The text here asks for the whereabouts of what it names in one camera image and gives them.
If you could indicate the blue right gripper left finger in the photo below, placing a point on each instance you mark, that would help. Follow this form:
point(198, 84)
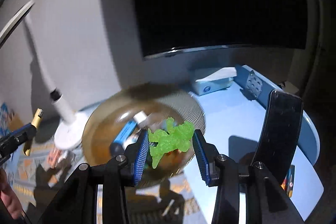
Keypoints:
point(136, 155)

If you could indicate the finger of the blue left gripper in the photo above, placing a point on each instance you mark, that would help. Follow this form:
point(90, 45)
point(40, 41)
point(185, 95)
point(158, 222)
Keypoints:
point(21, 134)

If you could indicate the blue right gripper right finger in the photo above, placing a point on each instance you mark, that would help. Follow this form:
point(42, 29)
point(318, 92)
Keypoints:
point(206, 154)

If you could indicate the green translucent toy figure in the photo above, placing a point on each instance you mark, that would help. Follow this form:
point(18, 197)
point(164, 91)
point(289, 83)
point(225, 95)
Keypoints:
point(169, 139)

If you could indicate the white charger cube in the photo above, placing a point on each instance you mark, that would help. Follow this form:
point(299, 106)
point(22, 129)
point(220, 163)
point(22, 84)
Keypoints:
point(140, 117)

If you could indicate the person left hand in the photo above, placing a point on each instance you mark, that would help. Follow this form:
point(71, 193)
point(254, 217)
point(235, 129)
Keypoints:
point(9, 198)

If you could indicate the row of upright books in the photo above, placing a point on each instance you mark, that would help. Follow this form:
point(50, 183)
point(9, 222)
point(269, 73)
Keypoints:
point(9, 121)

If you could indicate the patterned blue table mat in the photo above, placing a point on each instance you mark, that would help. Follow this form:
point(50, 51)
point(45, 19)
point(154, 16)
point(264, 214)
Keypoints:
point(81, 192)

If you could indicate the pink small box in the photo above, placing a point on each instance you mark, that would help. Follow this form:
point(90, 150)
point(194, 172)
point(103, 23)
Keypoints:
point(55, 156)

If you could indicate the white desk lamp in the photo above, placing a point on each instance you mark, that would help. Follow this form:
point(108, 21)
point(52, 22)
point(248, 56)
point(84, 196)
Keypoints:
point(69, 133)

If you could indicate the smartphone on stand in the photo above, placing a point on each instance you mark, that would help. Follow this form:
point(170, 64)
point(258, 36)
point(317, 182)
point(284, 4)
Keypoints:
point(280, 133)

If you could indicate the tissue box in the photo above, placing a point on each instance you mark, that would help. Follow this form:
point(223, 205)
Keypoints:
point(209, 80)

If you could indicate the metal hinge plate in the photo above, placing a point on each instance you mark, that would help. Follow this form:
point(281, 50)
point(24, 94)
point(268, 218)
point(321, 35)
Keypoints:
point(253, 85)

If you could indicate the small orange black box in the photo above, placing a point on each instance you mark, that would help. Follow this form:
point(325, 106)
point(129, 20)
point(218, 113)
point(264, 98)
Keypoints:
point(288, 182)

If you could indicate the black monitor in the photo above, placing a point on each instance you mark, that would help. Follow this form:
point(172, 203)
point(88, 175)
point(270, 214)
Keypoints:
point(172, 25)

